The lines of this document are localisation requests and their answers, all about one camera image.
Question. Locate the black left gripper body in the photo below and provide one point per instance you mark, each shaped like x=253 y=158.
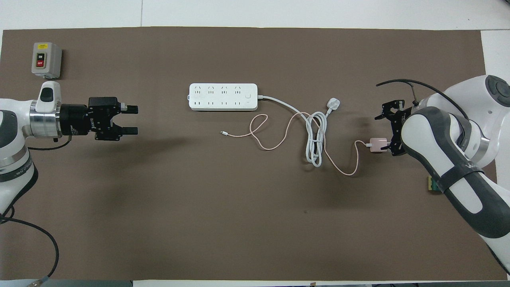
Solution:
x=99 y=119

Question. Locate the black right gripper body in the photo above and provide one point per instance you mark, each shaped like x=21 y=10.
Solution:
x=397 y=127

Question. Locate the pink charger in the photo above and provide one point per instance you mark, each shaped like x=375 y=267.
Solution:
x=377 y=144

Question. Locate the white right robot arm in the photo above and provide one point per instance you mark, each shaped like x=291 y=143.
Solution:
x=438 y=151

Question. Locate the white power strip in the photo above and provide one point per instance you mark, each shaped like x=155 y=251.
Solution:
x=223 y=97

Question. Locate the brown table mat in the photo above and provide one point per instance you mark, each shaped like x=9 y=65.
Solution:
x=239 y=219

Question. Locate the green knife switch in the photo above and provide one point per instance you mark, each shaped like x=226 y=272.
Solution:
x=431 y=184

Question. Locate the grey on-off switch box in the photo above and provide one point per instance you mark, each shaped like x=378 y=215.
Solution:
x=50 y=59

